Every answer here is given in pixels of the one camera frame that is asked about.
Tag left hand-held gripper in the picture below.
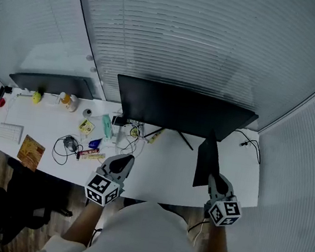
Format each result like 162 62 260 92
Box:
82 148 136 211

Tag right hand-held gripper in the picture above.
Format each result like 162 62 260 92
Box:
200 172 248 231

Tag black mouse pad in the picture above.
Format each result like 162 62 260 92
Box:
191 127 227 192

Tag person's right forearm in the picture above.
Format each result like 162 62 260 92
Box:
205 223 237 252

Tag person's left forearm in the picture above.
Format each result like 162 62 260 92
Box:
61 196 105 248

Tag white desk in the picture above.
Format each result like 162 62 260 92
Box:
0 84 271 219

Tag yellow snack bar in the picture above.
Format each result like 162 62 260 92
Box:
80 150 107 163

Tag red snack bar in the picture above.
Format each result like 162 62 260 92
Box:
78 146 101 158

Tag blue packet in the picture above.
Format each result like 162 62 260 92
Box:
88 137 104 151

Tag black monitor stand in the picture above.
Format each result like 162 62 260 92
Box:
142 125 197 152

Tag green pouch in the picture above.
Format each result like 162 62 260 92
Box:
98 113 116 141

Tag yellow packet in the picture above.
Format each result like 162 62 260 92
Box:
78 118 97 136

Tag yellow round sticker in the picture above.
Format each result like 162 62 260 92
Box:
129 125 142 139

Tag person's white shirt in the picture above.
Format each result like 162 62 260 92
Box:
36 185 242 252

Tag black office chair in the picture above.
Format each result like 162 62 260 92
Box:
0 155 81 252

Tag yellow striped stick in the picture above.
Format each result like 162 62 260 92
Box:
146 126 166 147

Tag white round cup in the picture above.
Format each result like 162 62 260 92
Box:
81 107 94 120

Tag large black monitor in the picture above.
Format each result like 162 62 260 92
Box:
109 73 263 147

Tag wood-pattern board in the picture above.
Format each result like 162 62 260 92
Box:
14 133 48 174

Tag white bottle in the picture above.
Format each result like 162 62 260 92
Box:
67 94 80 114

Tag orange bottle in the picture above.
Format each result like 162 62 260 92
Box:
57 91 73 110

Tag white keyboard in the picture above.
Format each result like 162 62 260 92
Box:
0 122 25 145

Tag yellow toy figure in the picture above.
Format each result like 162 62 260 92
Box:
30 90 44 105

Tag small black monitor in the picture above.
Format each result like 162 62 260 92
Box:
6 65 98 102

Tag white cable bundle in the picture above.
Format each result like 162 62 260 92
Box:
108 117 149 160

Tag black mouse with cable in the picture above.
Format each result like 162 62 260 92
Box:
50 132 85 169

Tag black cable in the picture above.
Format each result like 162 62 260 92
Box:
230 129 266 165

